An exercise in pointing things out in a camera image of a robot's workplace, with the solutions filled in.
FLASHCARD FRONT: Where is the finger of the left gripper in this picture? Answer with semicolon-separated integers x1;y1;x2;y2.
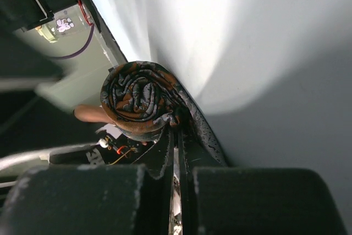
1;31;98;158

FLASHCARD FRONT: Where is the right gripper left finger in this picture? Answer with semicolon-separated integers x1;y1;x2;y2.
1;129;174;234

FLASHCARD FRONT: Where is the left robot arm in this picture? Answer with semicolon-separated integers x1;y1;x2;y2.
1;0;98;157

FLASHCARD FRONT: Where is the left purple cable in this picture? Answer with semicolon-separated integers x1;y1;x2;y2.
49;25;96;59

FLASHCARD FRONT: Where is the orange grey patterned tie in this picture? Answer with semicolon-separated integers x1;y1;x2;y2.
100;61;227;166

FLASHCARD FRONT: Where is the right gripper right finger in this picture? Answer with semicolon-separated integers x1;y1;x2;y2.
177;132;347;234

